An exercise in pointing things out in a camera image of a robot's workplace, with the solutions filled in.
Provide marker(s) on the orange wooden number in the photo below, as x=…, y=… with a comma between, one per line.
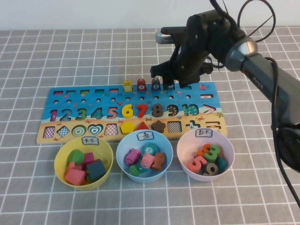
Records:
x=200, y=152

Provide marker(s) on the magenta striped wooden fish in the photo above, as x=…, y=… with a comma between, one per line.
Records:
x=131, y=157

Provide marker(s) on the paper label on pink bowl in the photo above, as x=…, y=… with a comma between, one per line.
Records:
x=203, y=133

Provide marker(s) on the magenta wooden block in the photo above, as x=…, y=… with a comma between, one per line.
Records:
x=88, y=158

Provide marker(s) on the green wooden number three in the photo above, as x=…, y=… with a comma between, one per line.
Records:
x=214, y=155

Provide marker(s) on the yellow wooden number six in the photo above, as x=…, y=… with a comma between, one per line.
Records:
x=125, y=112

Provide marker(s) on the yellow plastic bowl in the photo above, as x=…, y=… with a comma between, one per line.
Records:
x=106, y=150

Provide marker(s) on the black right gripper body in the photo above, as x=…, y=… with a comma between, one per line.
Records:
x=197, y=51

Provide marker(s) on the pink wooden number five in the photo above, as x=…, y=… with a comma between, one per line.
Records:
x=195, y=166

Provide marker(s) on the paper label on yellow bowl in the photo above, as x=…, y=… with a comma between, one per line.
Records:
x=90, y=141

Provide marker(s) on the grey wooden number nine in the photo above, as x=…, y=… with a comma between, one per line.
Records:
x=214, y=168

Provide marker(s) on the pink wooden block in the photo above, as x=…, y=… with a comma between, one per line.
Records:
x=75, y=177

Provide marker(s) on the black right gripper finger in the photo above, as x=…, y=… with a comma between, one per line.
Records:
x=169, y=79
x=158, y=69

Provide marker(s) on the pink plastic bowl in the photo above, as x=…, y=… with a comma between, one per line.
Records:
x=185, y=150

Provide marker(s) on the yellow wooden pentagon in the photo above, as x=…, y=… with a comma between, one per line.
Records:
x=128, y=128

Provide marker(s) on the teal wooden number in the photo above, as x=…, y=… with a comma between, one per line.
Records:
x=222, y=164

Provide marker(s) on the yellow fish peg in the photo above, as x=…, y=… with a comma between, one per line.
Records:
x=127, y=86

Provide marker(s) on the teal wooden fish two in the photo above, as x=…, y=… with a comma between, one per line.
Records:
x=150, y=149

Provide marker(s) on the dark blue fish peg nine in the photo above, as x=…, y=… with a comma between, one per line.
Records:
x=171, y=86

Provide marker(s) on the red wooden triangle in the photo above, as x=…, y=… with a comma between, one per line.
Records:
x=143, y=127

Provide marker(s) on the blue plastic bowl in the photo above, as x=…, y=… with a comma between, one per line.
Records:
x=165, y=145

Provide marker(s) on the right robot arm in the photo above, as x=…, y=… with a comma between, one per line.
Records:
x=269, y=79

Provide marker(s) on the green wooden fish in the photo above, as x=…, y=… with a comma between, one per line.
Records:
x=134, y=170

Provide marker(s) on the blue wooden number puzzle board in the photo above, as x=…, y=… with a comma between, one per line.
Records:
x=140, y=99

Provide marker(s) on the grey checked tablecloth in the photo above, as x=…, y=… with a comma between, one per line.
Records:
x=47, y=58

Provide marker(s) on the brown wooden number eight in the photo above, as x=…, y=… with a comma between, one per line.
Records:
x=157, y=114

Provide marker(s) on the red fish peg seven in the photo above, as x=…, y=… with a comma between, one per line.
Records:
x=141, y=86

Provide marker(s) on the red wooden number seven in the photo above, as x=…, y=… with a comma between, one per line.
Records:
x=142, y=112

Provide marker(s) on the brown wooden star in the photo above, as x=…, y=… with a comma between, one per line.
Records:
x=158, y=126

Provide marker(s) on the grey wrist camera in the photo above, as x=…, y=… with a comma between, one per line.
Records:
x=167, y=37

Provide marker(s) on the brown fish peg eight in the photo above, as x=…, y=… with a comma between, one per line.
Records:
x=155, y=85

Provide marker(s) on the pink wooden fish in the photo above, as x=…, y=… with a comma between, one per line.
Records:
x=147, y=161

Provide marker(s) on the dark teal wooden square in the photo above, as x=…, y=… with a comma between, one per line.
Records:
x=96, y=170

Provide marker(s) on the green wooden circle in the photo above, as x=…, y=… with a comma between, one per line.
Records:
x=75, y=156

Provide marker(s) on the paper label on blue bowl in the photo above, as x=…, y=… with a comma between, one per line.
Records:
x=145, y=135

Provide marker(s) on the orange wooden fish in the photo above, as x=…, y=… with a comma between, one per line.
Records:
x=158, y=161

